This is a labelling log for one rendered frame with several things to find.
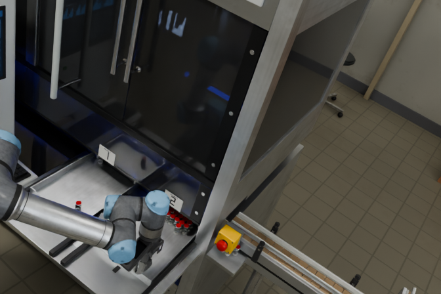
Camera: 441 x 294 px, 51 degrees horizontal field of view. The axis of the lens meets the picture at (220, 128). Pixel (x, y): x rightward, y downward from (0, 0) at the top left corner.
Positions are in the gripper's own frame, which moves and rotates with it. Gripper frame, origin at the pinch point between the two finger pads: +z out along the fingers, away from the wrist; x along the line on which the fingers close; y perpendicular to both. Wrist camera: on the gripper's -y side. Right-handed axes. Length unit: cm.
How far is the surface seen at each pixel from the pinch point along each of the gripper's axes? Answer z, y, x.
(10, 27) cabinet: -47, 18, 88
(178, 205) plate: -10.2, 26.9, 4.3
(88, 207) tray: 3.2, 11.8, 34.0
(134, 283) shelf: 3.6, -1.3, -1.5
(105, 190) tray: 3.1, 23.4, 35.8
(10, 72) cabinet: -28, 18, 88
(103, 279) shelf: 3.7, -7.5, 7.4
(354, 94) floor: 88, 405, 8
